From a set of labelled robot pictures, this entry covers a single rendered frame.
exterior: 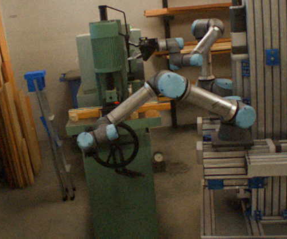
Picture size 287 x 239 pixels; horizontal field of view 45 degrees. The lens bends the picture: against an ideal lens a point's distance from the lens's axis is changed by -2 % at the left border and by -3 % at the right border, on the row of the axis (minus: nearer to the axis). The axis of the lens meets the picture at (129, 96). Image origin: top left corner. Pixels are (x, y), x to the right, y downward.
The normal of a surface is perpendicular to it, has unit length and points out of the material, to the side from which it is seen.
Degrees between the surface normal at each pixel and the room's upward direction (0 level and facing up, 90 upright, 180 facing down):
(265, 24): 90
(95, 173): 90
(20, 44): 90
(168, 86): 86
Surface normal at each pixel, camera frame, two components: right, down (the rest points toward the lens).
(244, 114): 0.27, 0.25
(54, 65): 0.07, 0.21
